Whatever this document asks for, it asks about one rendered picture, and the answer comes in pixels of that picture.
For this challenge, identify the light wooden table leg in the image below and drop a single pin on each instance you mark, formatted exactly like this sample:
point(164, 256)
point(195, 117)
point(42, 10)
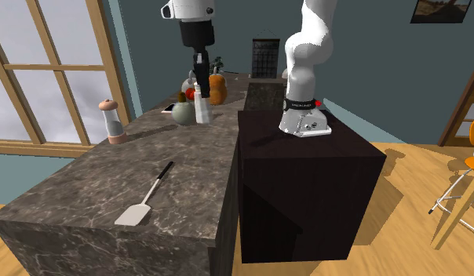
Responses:
point(457, 214)

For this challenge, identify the white phone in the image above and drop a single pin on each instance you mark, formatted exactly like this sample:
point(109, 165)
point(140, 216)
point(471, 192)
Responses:
point(168, 109)

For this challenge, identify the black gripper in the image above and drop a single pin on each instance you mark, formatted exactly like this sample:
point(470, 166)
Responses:
point(197, 33)

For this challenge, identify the glass and wood pepper grinder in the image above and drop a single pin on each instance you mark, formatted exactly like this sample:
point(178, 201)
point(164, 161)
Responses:
point(113, 128)

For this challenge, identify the brown wooden ladder shelf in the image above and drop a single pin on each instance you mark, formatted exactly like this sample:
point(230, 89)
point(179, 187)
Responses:
point(460, 111)

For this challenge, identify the orange gourd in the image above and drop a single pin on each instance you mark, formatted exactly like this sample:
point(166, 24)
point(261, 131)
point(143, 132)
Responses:
point(218, 90)

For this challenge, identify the dark robot stand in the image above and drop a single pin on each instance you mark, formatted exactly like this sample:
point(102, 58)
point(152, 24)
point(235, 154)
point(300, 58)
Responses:
point(309, 179)

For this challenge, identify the grey-green round vase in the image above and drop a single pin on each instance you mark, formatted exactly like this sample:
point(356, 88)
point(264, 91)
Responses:
point(183, 114)

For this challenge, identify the wooden framed window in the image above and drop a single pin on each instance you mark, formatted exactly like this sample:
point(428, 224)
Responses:
point(57, 68)

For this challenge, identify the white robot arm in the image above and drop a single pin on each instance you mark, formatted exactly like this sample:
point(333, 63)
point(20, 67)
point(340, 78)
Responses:
point(304, 82)

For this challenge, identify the dark framed wall picture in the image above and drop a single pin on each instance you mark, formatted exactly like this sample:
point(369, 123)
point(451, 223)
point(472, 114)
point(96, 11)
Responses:
point(439, 11)

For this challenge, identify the red tomato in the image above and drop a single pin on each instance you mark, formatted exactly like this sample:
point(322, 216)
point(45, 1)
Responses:
point(190, 94)

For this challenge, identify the small green plant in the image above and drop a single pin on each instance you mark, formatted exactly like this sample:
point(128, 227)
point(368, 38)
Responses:
point(217, 63)

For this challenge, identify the white kettle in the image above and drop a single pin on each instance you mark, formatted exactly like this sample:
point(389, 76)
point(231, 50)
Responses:
point(188, 82)

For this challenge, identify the black wall calendar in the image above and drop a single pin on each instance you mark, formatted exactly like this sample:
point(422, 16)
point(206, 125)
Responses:
point(265, 59)

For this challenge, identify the white bottle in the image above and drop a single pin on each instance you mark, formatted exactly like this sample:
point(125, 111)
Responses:
point(202, 112)

